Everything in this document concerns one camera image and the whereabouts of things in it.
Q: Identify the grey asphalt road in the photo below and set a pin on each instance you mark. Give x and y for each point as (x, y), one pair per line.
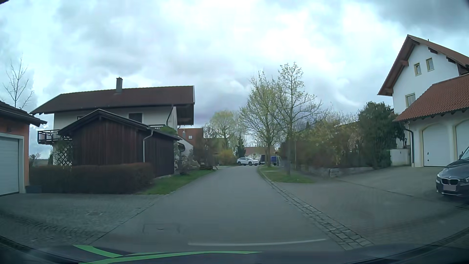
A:
(227, 205)

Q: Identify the grey paved driveway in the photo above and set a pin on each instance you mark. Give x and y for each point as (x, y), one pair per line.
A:
(381, 205)

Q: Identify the cobbled forecourt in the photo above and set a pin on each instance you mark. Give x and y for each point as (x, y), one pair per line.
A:
(66, 216)

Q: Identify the dark grey car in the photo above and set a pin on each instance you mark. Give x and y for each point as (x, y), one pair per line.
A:
(454, 176)

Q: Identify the white house with red roof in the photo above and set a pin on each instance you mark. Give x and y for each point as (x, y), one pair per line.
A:
(428, 110)

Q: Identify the car's own bonnet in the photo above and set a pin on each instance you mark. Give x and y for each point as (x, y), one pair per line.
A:
(234, 256)

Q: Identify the orange garage with white door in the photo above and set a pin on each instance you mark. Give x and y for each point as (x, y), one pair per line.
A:
(13, 154)

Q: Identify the white car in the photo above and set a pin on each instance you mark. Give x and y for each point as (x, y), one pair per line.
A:
(247, 161)

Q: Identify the red brick building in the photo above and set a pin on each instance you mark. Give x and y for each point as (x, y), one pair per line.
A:
(191, 135)

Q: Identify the blue container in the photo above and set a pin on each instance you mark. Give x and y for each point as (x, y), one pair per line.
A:
(274, 160)

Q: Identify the dark brown wooden shed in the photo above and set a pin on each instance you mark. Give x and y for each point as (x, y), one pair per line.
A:
(110, 146)

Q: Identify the low stone wall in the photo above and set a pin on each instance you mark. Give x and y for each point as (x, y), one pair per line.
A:
(337, 171)

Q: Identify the grass verge with trees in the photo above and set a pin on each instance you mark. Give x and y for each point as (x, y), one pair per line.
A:
(285, 177)

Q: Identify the yellow-green tree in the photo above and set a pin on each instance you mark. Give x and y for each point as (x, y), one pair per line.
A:
(223, 126)

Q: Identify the brown hedge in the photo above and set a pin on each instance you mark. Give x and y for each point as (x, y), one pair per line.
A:
(91, 178)

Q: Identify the dark green bush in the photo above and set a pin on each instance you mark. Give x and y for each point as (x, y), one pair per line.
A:
(377, 134)

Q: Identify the white house with brown roof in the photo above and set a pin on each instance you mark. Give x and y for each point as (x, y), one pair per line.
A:
(121, 104)

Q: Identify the budding tree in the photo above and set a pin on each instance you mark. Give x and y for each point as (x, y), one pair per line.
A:
(293, 106)
(264, 113)

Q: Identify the dark vehicle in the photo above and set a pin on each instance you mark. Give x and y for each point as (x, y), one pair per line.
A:
(262, 160)

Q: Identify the row of bushes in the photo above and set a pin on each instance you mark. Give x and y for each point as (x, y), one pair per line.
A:
(324, 146)

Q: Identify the bare tree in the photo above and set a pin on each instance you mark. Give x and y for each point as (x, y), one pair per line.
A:
(16, 86)

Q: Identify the white lattice trellis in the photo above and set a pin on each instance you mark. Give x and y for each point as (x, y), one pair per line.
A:
(62, 154)

